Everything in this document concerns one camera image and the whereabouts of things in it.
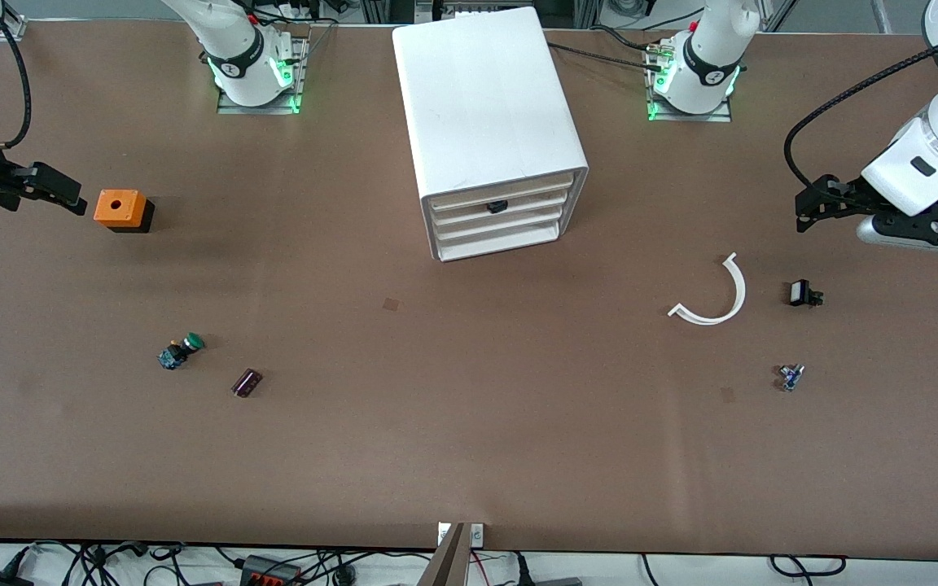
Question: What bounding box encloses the white plastic drawer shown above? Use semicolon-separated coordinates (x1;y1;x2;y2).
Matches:
432;189;576;229
438;218;571;262
428;169;579;214
436;203;574;243

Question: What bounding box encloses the green push button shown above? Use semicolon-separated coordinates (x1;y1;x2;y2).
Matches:
158;332;207;371

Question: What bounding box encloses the white drawer cabinet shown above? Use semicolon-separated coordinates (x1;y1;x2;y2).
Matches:
392;6;591;263

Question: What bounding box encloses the orange box with hole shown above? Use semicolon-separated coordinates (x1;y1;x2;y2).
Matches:
94;189;156;234

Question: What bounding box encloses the white curved plastic piece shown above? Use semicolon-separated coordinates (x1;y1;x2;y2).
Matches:
668;252;747;327

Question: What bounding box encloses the black power strip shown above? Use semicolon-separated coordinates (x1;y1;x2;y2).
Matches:
241;555;304;586

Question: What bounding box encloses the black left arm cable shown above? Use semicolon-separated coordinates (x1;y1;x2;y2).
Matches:
784;45;938;192

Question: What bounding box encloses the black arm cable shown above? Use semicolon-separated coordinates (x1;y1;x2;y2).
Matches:
784;45;938;192
0;0;33;149

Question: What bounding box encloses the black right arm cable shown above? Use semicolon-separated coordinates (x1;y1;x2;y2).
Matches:
0;0;33;149

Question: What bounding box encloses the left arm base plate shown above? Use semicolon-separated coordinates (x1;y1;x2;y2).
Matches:
647;39;733;124

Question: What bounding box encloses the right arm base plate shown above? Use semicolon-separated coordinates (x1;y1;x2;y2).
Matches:
217;34;311;116

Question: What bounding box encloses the thick black table cable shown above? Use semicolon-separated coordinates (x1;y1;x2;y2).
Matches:
549;41;667;72

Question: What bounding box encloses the black cable loop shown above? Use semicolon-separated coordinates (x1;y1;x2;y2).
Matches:
769;554;848;581

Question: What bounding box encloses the brown camera post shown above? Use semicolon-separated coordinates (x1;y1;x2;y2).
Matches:
418;523;470;586

